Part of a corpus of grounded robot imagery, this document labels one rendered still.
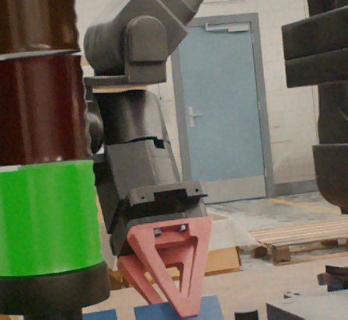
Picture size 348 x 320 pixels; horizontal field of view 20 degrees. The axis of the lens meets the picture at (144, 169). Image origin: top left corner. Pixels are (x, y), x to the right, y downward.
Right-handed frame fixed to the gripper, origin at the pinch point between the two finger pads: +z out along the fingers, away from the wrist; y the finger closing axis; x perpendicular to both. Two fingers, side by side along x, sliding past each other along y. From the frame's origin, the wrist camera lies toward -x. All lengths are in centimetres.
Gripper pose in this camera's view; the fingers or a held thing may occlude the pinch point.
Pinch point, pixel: (182, 314)
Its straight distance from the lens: 79.1
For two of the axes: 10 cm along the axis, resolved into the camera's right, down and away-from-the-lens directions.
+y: 1.8, -4.7, -8.6
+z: 2.4, 8.7, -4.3
